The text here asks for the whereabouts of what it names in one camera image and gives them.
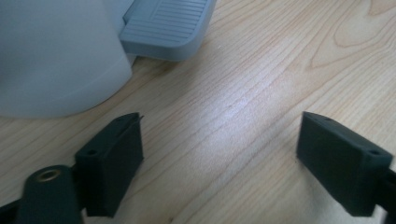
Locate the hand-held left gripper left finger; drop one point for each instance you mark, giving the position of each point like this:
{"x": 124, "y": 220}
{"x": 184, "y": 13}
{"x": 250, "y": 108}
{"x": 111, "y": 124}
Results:
{"x": 109, "y": 168}

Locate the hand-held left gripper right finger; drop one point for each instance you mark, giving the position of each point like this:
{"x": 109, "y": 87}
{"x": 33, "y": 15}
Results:
{"x": 339, "y": 165}

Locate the grey white pedal trash bin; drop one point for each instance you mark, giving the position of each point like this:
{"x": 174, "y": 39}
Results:
{"x": 56, "y": 56}

